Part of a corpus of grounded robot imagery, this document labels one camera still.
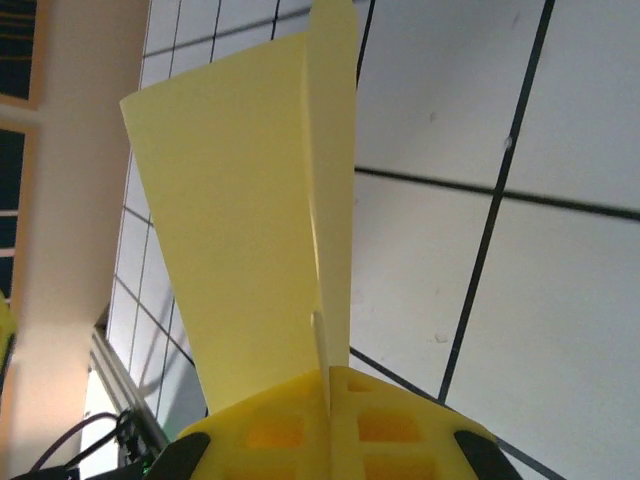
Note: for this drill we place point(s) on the black controller box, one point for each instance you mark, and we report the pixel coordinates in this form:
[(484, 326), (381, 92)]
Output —
[(135, 440)]

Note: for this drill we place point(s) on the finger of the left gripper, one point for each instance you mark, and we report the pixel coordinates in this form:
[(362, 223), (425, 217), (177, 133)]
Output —
[(6, 330)]

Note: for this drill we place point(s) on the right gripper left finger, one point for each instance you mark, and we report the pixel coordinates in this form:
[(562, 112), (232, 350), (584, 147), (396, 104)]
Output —
[(225, 425)]

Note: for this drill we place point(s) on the aluminium table side rail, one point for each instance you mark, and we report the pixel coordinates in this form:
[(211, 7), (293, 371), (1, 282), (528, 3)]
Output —
[(125, 380)]

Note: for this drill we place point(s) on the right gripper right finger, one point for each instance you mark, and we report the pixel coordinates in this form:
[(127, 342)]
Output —
[(435, 425)]

